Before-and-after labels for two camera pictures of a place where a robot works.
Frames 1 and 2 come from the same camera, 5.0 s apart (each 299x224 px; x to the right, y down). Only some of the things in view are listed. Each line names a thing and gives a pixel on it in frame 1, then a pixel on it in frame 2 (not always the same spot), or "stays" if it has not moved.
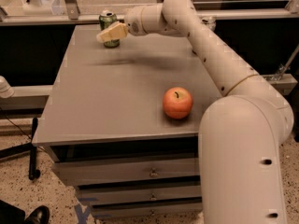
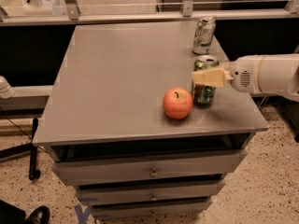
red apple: [177, 103] stays
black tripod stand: [33, 173] stays
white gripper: [134, 21] → [246, 74]
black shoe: [39, 215] stays
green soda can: [106, 19] → [204, 93]
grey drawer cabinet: [121, 125] stays
